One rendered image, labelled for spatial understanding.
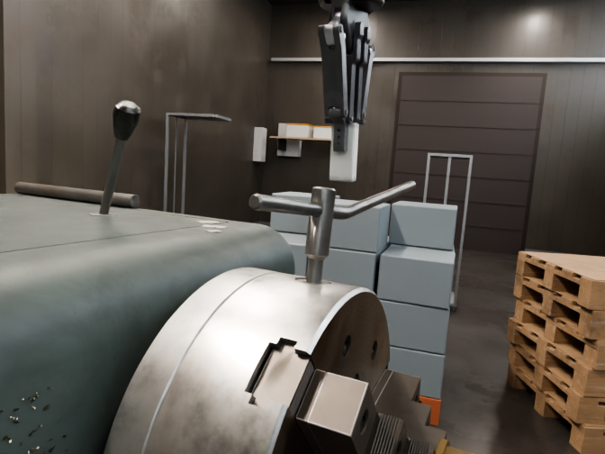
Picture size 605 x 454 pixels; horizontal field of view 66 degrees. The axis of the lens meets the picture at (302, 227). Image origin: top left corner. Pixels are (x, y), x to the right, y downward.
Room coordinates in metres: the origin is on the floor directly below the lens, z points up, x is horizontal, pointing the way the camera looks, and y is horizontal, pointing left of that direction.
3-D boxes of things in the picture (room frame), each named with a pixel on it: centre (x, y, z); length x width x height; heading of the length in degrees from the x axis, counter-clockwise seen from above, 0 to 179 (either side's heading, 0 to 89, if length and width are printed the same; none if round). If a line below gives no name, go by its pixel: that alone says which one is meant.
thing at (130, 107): (0.58, 0.22, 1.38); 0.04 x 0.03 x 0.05; 64
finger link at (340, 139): (0.55, -0.03, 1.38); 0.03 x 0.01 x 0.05; 154
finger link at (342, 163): (0.57, -0.04, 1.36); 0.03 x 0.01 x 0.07; 64
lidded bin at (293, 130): (9.20, 0.18, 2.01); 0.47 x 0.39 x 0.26; 74
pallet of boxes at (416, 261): (2.92, -0.34, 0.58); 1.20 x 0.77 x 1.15; 73
